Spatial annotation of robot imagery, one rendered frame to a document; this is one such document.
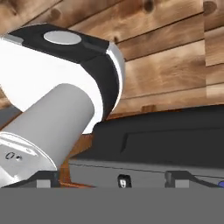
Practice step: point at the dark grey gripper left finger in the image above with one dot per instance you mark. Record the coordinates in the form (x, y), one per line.
(46, 177)

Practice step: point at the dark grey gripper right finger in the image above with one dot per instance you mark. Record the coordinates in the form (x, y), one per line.
(175, 176)

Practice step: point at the black flat block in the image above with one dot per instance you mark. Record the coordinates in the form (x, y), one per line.
(163, 137)

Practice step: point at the small blue thing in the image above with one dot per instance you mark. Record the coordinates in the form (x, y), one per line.
(221, 184)

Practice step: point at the grey flat panel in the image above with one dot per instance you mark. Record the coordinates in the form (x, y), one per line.
(96, 175)

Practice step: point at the small black box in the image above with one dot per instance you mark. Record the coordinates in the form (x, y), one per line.
(124, 181)

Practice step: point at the white and black round thing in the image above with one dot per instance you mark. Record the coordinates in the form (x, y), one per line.
(43, 87)

